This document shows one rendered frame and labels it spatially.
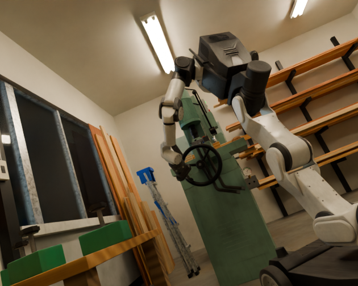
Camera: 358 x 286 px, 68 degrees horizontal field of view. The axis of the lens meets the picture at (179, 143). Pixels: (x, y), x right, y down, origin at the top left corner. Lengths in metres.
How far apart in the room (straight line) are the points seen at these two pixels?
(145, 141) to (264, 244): 3.28
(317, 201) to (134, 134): 3.98
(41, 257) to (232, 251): 1.46
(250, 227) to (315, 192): 0.79
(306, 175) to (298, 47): 4.21
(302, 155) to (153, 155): 3.63
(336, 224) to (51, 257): 0.94
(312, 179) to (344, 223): 0.25
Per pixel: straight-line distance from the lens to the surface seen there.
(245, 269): 2.00
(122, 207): 3.31
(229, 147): 1.96
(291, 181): 1.27
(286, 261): 1.34
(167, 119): 1.45
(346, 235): 1.15
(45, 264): 0.72
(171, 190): 4.55
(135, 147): 4.82
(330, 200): 1.27
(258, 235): 1.95
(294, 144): 1.29
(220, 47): 1.55
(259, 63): 1.38
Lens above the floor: 0.52
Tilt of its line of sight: 15 degrees up
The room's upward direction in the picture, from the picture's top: 22 degrees counter-clockwise
